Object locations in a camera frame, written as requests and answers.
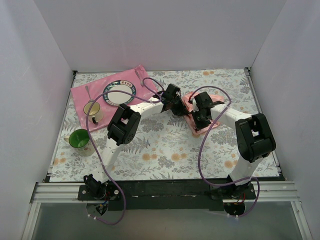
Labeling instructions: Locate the salmon pink satin napkin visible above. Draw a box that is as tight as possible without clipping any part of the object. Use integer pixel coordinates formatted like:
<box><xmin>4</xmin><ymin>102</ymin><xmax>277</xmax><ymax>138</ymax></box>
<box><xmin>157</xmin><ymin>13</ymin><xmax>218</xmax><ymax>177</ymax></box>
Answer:
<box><xmin>181</xmin><ymin>92</ymin><xmax>224</xmax><ymax>135</ymax></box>

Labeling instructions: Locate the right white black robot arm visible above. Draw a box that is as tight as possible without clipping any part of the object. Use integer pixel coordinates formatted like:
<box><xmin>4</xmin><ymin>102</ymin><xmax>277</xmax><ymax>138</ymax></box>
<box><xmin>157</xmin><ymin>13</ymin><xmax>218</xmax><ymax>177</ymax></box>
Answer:
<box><xmin>188</xmin><ymin>92</ymin><xmax>276</xmax><ymax>199</ymax></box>

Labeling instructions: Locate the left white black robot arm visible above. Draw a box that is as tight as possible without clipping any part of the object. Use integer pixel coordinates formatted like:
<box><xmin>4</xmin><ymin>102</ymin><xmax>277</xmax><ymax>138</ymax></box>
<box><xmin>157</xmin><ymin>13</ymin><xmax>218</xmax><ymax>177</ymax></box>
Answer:
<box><xmin>83</xmin><ymin>84</ymin><xmax>188</xmax><ymax>200</ymax></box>

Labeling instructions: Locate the silver fork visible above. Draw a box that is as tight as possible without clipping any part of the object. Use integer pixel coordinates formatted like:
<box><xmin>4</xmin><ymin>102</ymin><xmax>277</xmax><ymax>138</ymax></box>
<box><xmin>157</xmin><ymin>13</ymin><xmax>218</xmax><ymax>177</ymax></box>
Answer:
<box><xmin>134</xmin><ymin>70</ymin><xmax>145</xmax><ymax>87</ymax></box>

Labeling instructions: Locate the white plate dark rim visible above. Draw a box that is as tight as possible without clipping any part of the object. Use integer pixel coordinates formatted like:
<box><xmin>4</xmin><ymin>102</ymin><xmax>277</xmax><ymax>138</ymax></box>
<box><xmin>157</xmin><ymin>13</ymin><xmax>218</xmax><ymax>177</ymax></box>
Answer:
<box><xmin>103</xmin><ymin>80</ymin><xmax>137</xmax><ymax>106</ymax></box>

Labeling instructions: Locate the pink floral placemat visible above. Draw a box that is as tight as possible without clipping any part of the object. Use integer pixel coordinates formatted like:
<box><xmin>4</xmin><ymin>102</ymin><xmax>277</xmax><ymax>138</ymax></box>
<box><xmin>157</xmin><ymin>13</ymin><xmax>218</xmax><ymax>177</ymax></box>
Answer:
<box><xmin>70</xmin><ymin>65</ymin><xmax>157</xmax><ymax>132</ymax></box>

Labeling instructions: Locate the cream enamel mug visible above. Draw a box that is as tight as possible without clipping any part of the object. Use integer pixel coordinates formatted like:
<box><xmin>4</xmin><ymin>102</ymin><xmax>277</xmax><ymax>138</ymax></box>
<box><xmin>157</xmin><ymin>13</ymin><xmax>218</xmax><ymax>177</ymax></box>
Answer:
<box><xmin>83</xmin><ymin>101</ymin><xmax>104</xmax><ymax>125</ymax></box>

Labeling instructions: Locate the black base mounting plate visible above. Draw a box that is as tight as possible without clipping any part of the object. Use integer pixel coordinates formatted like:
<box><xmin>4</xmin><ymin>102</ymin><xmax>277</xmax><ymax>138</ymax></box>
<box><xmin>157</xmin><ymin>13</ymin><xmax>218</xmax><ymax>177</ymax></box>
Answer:
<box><xmin>77</xmin><ymin>175</ymin><xmax>256</xmax><ymax>215</ymax></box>

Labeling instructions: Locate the silver spoon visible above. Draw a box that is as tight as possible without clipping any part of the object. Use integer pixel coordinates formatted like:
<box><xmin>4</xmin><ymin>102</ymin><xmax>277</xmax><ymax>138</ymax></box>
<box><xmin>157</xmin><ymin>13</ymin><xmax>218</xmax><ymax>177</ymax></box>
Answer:
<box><xmin>85</xmin><ymin>85</ymin><xmax>95</xmax><ymax>103</ymax></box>

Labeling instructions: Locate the green interior floral mug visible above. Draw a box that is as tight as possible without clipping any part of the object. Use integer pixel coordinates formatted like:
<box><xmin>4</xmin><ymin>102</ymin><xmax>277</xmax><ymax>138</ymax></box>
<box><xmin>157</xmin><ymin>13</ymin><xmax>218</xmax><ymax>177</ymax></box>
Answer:
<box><xmin>63</xmin><ymin>129</ymin><xmax>96</xmax><ymax>157</ymax></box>

